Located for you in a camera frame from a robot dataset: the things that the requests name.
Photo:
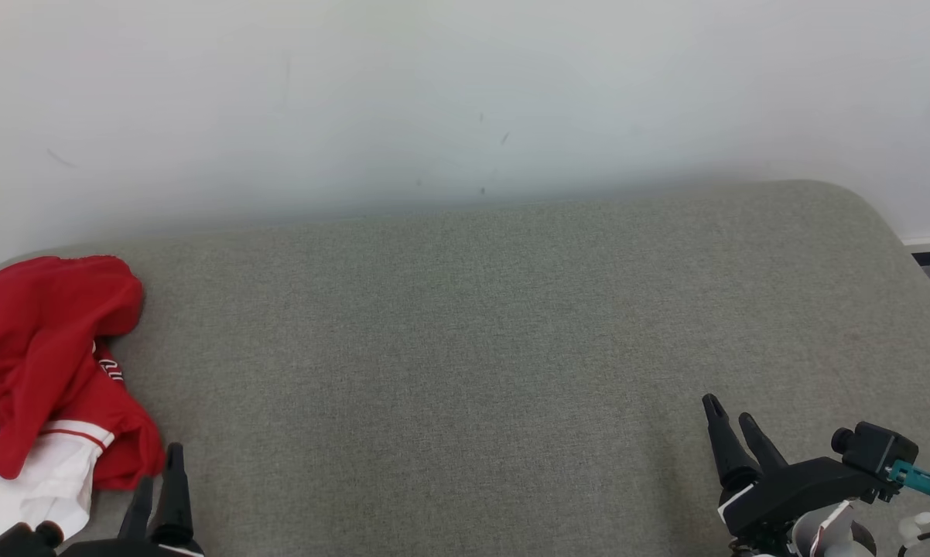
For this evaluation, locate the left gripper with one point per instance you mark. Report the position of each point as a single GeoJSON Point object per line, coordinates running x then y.
{"type": "Point", "coordinates": [132, 550]}

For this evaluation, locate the red and white shirt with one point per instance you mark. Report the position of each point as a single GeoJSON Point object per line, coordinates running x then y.
{"type": "Point", "coordinates": [55, 480]}

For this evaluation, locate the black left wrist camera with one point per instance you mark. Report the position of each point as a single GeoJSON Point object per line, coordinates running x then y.
{"type": "Point", "coordinates": [16, 541]}

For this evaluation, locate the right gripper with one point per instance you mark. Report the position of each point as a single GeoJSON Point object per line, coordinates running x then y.
{"type": "Point", "coordinates": [798, 487]}

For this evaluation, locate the red shorts with print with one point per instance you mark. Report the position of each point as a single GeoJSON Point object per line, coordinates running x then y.
{"type": "Point", "coordinates": [39, 309]}

